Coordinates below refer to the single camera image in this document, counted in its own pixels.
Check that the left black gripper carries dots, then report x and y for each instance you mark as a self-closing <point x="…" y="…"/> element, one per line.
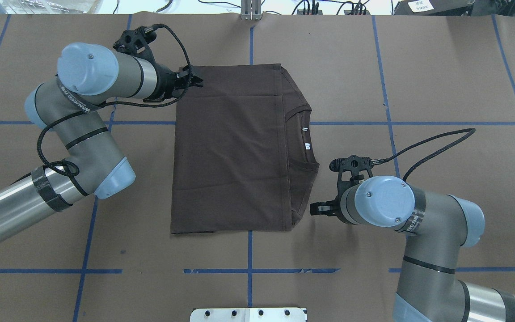
<point x="164" y="83"/>

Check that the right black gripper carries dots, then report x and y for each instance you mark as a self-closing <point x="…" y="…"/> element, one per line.
<point x="339" y="210"/>

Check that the brown t-shirt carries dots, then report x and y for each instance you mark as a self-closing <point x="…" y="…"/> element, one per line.
<point x="243" y="153"/>

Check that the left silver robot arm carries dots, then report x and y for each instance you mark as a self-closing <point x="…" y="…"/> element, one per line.
<point x="87" y="75"/>

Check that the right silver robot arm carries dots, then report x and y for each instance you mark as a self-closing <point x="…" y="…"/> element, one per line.
<point x="436" y="226"/>

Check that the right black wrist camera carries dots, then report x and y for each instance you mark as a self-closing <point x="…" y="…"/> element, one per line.
<point x="354" y="165"/>

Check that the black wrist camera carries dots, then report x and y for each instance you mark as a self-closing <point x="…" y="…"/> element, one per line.
<point x="136" y="42"/>
<point x="354" y="165"/>

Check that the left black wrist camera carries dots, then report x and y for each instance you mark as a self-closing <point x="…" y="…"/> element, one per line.
<point x="136" y="42"/>

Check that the aluminium frame post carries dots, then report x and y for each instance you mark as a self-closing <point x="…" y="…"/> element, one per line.
<point x="251" y="10"/>

